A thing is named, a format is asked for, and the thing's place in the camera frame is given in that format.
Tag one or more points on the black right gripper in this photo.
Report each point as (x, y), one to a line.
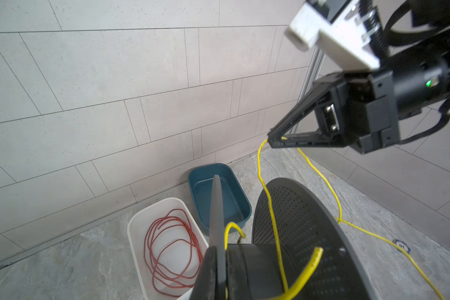
(367, 122)

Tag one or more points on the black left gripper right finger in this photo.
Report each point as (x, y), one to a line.
(237, 278)

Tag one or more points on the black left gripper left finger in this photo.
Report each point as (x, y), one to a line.
(205, 284)

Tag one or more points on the grey perforated cable spool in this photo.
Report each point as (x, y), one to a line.
(290, 222)

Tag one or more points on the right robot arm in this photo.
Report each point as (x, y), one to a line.
(418, 37)

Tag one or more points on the aluminium corner profile right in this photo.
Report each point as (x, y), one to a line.
(309, 86)

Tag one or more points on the white plastic bin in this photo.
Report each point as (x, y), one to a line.
(168, 248)

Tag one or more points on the teal plastic bin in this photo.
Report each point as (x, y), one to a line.
(237, 207)

